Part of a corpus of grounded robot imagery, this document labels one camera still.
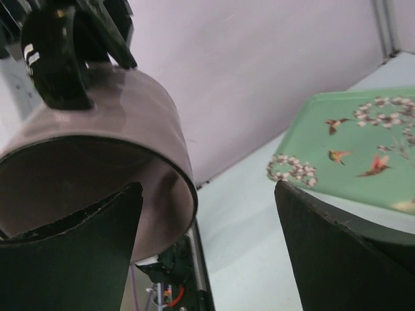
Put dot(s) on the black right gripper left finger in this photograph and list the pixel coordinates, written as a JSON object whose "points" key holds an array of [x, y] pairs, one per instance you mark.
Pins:
{"points": [[79, 262]]}

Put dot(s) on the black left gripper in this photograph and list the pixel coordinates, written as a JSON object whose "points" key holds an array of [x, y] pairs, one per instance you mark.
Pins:
{"points": [[112, 20]]}

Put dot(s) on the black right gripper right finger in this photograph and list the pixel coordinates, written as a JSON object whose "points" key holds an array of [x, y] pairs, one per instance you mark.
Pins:
{"points": [[341, 261]]}

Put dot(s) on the pink ribbed mug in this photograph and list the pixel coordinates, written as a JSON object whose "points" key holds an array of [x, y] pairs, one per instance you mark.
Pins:
{"points": [[98, 128]]}

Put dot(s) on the green floral tray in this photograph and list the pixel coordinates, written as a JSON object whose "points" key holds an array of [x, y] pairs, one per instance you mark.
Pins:
{"points": [[356, 145]]}

